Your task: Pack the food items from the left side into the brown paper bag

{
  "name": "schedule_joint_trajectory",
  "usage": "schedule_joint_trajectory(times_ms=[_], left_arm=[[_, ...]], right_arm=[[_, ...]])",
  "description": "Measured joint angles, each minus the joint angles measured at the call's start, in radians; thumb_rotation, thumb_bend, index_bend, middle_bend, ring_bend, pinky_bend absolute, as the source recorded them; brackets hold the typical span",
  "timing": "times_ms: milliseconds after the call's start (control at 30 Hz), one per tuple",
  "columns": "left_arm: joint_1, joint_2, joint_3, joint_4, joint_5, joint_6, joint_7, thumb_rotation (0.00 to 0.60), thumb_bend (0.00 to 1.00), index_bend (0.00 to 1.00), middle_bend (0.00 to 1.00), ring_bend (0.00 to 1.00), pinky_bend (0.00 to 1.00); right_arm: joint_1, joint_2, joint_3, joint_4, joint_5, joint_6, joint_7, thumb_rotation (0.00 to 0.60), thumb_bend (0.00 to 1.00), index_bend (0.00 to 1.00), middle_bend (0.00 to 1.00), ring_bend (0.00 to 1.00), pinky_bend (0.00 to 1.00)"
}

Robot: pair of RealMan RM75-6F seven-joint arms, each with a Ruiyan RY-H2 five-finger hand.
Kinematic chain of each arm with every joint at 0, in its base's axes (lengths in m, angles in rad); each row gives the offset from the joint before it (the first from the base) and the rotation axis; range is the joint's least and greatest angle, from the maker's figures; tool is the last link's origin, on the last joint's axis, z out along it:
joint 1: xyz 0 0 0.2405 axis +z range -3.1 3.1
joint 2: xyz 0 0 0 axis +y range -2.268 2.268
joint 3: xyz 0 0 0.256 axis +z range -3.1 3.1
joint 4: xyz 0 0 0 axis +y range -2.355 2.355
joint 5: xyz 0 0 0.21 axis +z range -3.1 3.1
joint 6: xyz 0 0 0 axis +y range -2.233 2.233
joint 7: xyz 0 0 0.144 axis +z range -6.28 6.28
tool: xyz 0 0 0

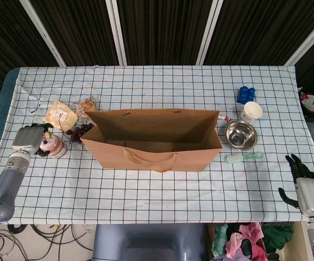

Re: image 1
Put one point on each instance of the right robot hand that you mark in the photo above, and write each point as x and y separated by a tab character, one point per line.
313	195

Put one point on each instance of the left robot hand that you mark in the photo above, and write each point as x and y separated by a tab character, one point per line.
26	140

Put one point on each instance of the pink cupcake toy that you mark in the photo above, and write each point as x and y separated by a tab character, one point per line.
47	142

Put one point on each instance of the clear plastic cookie jar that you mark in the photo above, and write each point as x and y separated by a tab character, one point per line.
59	149

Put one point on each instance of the yellow snack packet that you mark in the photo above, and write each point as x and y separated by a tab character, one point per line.
60	115

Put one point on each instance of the dark red grapes bunch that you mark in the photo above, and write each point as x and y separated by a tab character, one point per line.
76	134

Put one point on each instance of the bread bun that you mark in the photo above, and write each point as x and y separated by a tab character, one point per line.
85	106

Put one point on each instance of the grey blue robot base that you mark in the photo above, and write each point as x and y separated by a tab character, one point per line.
146	236

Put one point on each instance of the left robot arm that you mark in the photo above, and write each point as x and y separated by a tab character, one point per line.
7	182

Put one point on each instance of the brown paper shopping bag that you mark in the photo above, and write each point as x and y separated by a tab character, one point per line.
151	159

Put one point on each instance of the dark green cloth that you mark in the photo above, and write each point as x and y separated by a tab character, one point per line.
277	235

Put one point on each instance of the green toothbrush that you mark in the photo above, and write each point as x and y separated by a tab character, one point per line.
234	158

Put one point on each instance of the pink cloth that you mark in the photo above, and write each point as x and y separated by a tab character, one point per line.
235	242

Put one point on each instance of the stainless steel bowl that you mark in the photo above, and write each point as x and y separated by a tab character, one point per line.
241	135

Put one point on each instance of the teal patterned cloth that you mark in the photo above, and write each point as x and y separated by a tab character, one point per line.
220	239

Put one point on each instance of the white paper cup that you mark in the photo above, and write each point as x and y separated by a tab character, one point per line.
250	111

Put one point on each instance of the purple cloth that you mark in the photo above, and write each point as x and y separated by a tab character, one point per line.
227	258

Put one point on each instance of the small red white tube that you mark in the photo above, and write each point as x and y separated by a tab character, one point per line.
225	118

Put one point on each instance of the blue toy building block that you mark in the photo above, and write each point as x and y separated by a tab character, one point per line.
246	95

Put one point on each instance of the white black checked tablecloth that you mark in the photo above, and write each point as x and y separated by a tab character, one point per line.
157	195

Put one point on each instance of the white partition frame post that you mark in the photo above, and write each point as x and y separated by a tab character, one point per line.
43	32
116	32
210	32
309	43

